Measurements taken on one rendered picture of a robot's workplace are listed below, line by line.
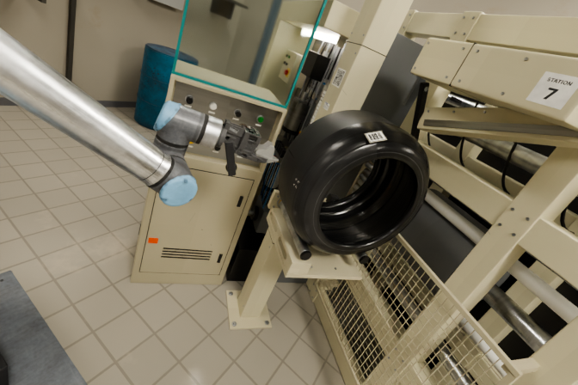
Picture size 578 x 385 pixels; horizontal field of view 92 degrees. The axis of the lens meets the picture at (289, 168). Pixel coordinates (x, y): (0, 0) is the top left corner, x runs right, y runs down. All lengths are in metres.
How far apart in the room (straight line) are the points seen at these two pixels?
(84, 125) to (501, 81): 1.08
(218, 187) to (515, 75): 1.31
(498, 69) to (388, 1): 0.45
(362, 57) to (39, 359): 1.40
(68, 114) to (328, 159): 0.64
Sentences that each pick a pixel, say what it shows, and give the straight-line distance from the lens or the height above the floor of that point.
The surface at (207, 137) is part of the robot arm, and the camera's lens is 0.82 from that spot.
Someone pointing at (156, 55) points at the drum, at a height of 0.90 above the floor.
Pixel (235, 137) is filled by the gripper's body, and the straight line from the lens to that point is 0.86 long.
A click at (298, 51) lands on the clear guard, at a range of 1.41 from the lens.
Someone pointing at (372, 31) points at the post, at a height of 1.71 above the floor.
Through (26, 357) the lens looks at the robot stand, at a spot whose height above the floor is 0.60.
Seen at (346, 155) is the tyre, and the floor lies 1.33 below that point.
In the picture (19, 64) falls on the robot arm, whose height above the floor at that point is 1.38.
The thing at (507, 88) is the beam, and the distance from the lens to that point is 1.07.
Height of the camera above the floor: 1.56
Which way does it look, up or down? 23 degrees down
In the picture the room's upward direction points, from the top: 23 degrees clockwise
